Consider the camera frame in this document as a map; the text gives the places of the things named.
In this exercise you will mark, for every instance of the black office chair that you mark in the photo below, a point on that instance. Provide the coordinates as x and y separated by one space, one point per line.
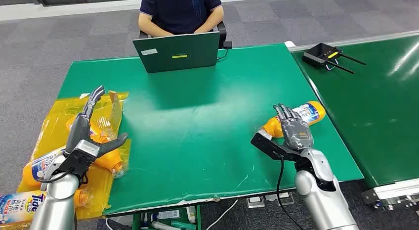
223 32

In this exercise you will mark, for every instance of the black router with antennas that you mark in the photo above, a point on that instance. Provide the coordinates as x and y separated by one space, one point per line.
322 53

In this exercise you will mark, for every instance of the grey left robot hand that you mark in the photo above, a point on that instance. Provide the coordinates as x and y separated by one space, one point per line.
78 130

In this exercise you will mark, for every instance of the yellow plastic bag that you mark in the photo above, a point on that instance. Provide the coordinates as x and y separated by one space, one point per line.
62 109

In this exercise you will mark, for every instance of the dark green conveyor belt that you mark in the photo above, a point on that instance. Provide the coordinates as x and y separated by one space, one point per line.
376 117

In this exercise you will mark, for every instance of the person's right forearm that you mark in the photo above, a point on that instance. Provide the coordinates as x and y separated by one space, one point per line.
150 28

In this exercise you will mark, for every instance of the black power adapter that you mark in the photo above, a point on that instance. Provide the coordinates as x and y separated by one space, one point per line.
227 45

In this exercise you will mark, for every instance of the orange detergent bottle clear cap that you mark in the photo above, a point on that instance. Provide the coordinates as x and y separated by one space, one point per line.
311 112

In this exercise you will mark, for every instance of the dark green laptop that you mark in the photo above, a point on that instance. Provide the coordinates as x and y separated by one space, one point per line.
176 55

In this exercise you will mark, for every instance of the orange Tide detergent bottle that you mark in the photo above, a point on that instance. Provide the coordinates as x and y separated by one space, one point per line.
19 205
42 166

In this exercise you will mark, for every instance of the white labelled box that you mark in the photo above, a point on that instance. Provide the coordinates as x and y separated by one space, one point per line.
168 214

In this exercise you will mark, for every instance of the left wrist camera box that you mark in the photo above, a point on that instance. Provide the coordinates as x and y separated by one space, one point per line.
78 161

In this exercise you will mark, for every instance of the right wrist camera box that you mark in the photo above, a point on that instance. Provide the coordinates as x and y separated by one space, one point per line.
268 145

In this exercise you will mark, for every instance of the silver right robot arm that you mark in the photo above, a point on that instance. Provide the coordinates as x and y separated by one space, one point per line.
324 202

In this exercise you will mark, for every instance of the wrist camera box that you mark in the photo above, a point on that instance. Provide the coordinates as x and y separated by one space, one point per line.
78 161
268 145

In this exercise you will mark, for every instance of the orange bottle showing back label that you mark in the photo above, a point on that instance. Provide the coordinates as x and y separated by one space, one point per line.
101 132

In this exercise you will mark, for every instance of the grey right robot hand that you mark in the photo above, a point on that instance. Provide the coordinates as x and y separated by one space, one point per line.
296 133

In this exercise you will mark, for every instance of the white paper scrap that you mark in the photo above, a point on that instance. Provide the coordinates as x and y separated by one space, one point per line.
84 95

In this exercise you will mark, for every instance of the person's left forearm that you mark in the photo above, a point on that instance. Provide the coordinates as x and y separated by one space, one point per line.
211 22

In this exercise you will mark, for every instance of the person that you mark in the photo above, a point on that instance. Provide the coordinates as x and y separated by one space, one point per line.
180 12

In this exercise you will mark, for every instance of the white floor power socket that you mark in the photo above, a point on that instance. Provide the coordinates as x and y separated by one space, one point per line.
286 199
255 202

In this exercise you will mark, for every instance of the teal bottle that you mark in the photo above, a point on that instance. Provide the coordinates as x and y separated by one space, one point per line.
185 226

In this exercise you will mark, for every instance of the small white bottle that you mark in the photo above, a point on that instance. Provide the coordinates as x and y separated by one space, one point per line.
191 215

